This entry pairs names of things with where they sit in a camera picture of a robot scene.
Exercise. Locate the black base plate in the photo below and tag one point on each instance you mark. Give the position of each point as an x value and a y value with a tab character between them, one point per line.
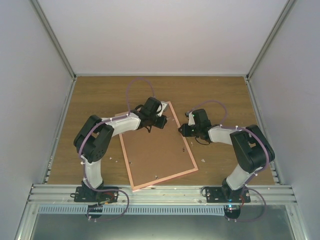
223	194
84	194

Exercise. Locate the aluminium front rail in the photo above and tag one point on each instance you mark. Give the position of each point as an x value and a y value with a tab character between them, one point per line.
162	195

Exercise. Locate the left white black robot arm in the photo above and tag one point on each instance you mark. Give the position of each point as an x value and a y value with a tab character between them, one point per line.
94	138

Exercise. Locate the pink photo frame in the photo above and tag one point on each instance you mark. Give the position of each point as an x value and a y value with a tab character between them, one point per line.
157	156

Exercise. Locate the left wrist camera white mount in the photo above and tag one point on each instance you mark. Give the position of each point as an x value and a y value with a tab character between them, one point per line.
162	108

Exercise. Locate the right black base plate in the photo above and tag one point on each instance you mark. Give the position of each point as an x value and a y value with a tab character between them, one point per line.
223	194

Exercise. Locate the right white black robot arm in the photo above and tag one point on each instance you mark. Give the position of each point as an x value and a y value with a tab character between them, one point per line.
252	150

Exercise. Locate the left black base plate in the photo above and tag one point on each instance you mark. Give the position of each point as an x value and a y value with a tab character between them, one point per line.
84	194

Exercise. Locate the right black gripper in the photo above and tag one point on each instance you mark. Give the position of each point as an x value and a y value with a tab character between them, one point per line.
183	131

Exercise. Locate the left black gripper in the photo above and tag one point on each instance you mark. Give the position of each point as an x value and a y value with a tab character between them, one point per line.
164	121

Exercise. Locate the left aluminium corner post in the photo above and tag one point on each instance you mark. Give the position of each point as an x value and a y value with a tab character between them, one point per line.
52	36

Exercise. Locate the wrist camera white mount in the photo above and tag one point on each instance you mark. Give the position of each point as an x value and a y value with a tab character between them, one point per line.
191	118
162	108

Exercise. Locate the right aluminium corner post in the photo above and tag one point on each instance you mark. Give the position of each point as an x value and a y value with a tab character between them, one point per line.
289	4

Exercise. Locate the aluminium corner post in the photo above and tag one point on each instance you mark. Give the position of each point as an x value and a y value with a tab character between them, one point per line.
52	36
289	4

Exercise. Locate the grey slotted cable duct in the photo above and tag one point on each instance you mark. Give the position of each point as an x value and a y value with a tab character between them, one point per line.
197	210

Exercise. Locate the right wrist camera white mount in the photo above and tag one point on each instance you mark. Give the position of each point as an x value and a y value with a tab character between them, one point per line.
191	118

